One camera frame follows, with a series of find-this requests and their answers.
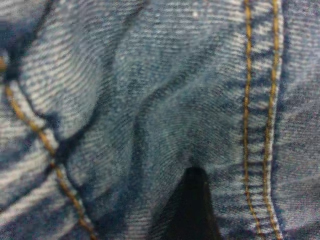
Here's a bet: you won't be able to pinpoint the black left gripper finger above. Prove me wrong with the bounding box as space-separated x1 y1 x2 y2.
149 166 222 240

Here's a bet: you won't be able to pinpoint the blue denim jeans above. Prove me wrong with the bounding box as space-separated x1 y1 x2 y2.
0 0 320 240

